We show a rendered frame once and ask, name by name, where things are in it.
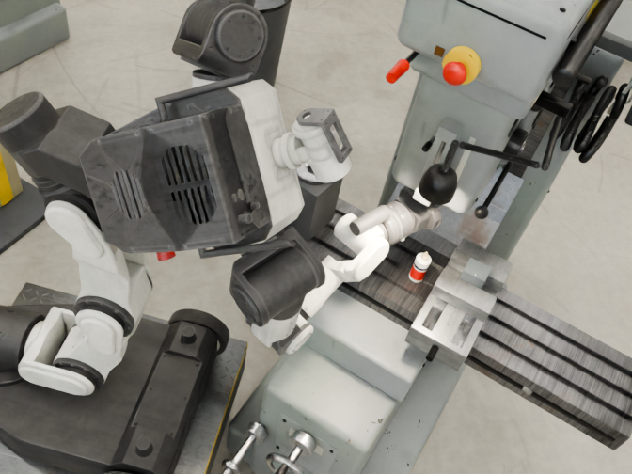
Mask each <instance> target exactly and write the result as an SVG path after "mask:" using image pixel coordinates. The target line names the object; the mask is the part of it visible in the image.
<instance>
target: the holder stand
mask: <svg viewBox="0 0 632 474"><path fill-rule="evenodd" d="M296 173H297V177H298V180H299V184H300V188H301V192H302V197H303V200H304V204H305V205H304V207H303V209H302V211H301V213H300V214H299V215H298V217H297V219H295V220H294V221H292V222H291V224H289V225H288V226H286V227H285V228H287V227H289V226H292V227H295V228H296V230H297V231H298V232H299V233H300V234H301V236H302V237H303V238H304V239H305V240H306V242H308V241H309V240H310V239H311V238H313V237H314V236H315V235H316V234H317V233H318V232H319V231H320V230H321V229H323V228H324V227H325V226H326V225H327V224H328V223H329V222H330V221H331V220H333V216H334V212H335V209H336V205H337V201H338V197H339V193H340V187H341V183H342V179H343V177H342V178H341V179H339V180H337V181H335V182H320V181H318V179H317V178H316V176H315V174H314V172H313V170H312V168H311V166H310V165H309V163H308V161H306V162H305V163H304V164H302V165H301V166H300V167H299V168H297V169H296Z"/></svg>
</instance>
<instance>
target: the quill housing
mask: <svg viewBox="0 0 632 474"><path fill-rule="evenodd" d="M446 118H450V119H453V120H455V121H457V122H459V123H461V124H463V125H464V129H463V131H462V133H461V136H460V138H459V143H460V142H462V141H464V142H466V143H470V144H474V145H476V146H477V145H478V146H480V147H484V148H488V149H491V150H496V151H500V152H503V151H504V149H505V147H506V145H507V143H508V141H509V139H510V137H511V136H512V134H513V132H514V130H515V129H516V128H517V126H518V124H519V122H520V120H521V119H516V118H512V117H510V116H508V115H506V114H504V113H502V112H500V111H498V110H496V109H494V108H492V107H490V106H488V105H486V104H484V103H481V102H479V101H477V100H474V99H472V98H470V97H468V96H467V95H465V94H463V93H461V92H459V91H457V90H455V89H453V88H450V87H447V86H445V85H443V84H441V83H439V82H437V81H436V80H434V79H432V78H429V77H427V76H425V75H423V76H422V79H421V82H420V85H419V90H418V93H417V96H416V99H415V102H414V105H413V108H412V111H411V114H410V117H409V120H408V122H407V125H406V128H405V131H404V134H403V140H402V143H401V145H400V148H399V151H398V154H397V156H396V157H395V159H394V160H395V163H394V166H393V170H392V174H393V177H394V178H395V180H396V181H398V182H400V183H402V184H404V185H405V186H407V187H409V188H411V189H413V190H415V191H416V189H417V187H418V185H419V180H420V177H421V175H422V172H423V169H424V167H425V165H426V162H427V160H428V157H429V154H430V152H431V149H432V147H430V149H429V150H428V151H427V152H424V151H423V150H422V147H423V146H424V144H425V143H426V142H427V141H429V140H430V139H431V138H432V136H436V134H437V131H438V128H439V126H440V125H441V124H442V123H443V121H444V120H445V119H446ZM500 161H501V159H499V158H496V157H492V156H488V155H486V154H485V155H484V154H480V153H477V152H475V151H474V152H473V151H471V150H464V149H460V147H459V146H458V148H457V150H456V152H455V154H454V157H453V159H452V161H451V164H450V167H451V168H453V169H454V171H455V172H456V174H457V189H456V191H455V194H454V196H453V198H452V200H451V202H449V203H447V204H444V205H443V206H445V207H447V208H449V209H451V210H453V211H455V212H457V213H467V212H469V211H470V210H471V208H472V207H473V206H474V204H475V203H476V202H477V201H478V199H479V196H480V195H481V193H482V191H483V190H484V188H485V187H486V185H487V184H488V183H489V181H490V180H491V178H492V177H493V175H494V174H495V172H496V170H497V169H498V168H499V163H500Z"/></svg>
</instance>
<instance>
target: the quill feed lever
mask: <svg viewBox="0 0 632 474"><path fill-rule="evenodd" d="M528 137H529V134H528V132H527V131H525V130H523V129H521V128H518V129H515V130H514V132H513V134H512V136H511V137H510V139H509V141H508V143H507V145H506V147H505V149H504V151H503V152H504V153H508V154H511V155H515V156H518V154H519V153H521V151H522V150H523V149H524V147H525V145H526V141H527V139H528ZM513 163H514V162H510V161H508V162H507V164H506V166H505V167H504V168H503V170H502V172H501V174H500V175H499V177H498V179H497V181H496V183H495V185H494V186H493V188H492V190H491V191H490V193H489V195H488V197H487V198H486V200H485V202H484V203H483V205H482V206H478V207H477V208H476V209H475V211H474V214H475V216H476V217H477V218H478V219H485V218H486V217H487V216H488V214H489V211H488V209H487V208H488V206H489V204H490V203H491V201H492V199H493V197H494V196H495V194H496V192H497V190H498V189H499V187H500V186H501V184H502V182H503V180H504V179H505V177H506V175H507V173H508V172H509V170H510V168H511V167H512V165H513Z"/></svg>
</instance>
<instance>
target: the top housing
mask: <svg viewBox="0 0 632 474"><path fill-rule="evenodd" d="M599 2H600V0H406V3H405V6H404V10H403V16H402V19H401V23H400V26H399V30H398V39H399V41H400V43H401V44H402V45H403V46H405V47H407V48H409V49H411V50H413V51H416V52H418V53H420V54H422V55H425V56H427V57H429V58H431V59H433V60H435V61H437V62H439V63H441V64H442V63H443V59H444V57H445V56H446V54H447V53H448V52H449V51H450V50H451V49H452V48H454V47H457V46H465V47H468V48H470V49H472V50H473V51H475V52H476V53H477V55H478V56H479V58H480V60H481V70H480V72H479V74H478V75H477V76H476V78H475V80H477V81H479V82H482V83H484V84H486V85H488V86H490V87H492V88H494V89H497V90H499V91H501V92H503V93H505V94H507V95H509V96H511V97H513V98H516V99H517V100H519V101H521V102H531V101H533V100H535V99H536V98H537V97H538V96H539V94H540V93H541V91H542V90H543V88H544V87H545V85H546V83H547V82H548V80H549V79H550V77H551V76H552V73H553V71H554V70H555V69H556V68H557V66H558V64H559V63H560V61H561V59H562V58H563V55H564V53H565V51H566V49H567V47H568V45H569V43H570V41H571V39H572V38H573V37H574V38H576V37H577V35H578V33H579V32H580V30H581V29H582V27H583V26H584V24H585V23H586V22H587V21H588V19H589V18H590V16H591V15H592V13H593V11H594V9H595V8H596V6H597V5H598V3H599ZM436 45H437V46H439V47H441V48H443V49H445V52H444V54H443V56H442V57H440V56H438V55H435V54H434V51H435V46H436Z"/></svg>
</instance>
